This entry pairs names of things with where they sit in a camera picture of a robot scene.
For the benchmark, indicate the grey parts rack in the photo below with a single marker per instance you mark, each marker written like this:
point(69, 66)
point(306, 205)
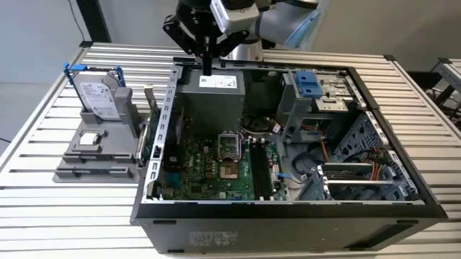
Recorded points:
point(114, 140)

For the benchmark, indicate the green motherboard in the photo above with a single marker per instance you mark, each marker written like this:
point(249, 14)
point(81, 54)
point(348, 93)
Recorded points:
point(196, 172)

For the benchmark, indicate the perforated metal disk bay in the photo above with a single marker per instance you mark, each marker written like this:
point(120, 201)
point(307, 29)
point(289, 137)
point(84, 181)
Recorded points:
point(359, 135)

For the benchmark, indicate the RAM stick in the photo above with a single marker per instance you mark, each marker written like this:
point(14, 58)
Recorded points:
point(98, 156)
point(94, 170)

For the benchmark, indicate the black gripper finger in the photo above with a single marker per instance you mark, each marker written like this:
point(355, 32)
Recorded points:
point(179, 32)
point(231, 43)

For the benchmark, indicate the green graphics card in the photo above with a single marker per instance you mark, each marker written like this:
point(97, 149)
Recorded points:
point(153, 116)

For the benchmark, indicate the blue disk carrier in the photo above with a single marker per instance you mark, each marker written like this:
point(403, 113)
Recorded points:
point(77, 67)

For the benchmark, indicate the silver CPU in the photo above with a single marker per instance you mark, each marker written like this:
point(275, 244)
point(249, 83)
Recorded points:
point(88, 139)

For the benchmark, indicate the black PC case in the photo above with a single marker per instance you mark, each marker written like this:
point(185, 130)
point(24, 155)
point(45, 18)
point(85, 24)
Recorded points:
point(287, 232)

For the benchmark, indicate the silver hard disk drive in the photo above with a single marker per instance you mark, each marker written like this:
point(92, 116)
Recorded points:
point(98, 97)

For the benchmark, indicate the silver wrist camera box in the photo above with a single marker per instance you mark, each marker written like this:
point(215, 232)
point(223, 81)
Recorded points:
point(233, 16)

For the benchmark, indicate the blue rear port connector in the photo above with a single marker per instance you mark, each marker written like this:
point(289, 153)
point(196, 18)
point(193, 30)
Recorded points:
point(172, 180)

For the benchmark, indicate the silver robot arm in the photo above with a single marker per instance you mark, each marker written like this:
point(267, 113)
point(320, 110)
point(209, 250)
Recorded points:
point(276, 21)

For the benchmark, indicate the blue plastic drive latch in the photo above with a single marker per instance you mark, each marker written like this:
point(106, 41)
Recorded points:
point(307, 86)

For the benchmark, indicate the black RAM slot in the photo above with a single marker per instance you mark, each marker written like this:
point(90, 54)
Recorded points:
point(253, 167)
point(268, 167)
point(263, 167)
point(259, 167)

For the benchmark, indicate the CPU socket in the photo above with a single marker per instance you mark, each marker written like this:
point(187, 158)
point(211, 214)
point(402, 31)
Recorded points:
point(228, 171)

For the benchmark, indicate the neighbouring metal table frame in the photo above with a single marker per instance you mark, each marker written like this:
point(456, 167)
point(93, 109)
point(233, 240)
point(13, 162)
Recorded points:
point(446, 67)

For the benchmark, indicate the grey power supply unit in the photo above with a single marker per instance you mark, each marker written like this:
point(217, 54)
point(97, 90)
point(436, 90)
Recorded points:
point(208, 108)

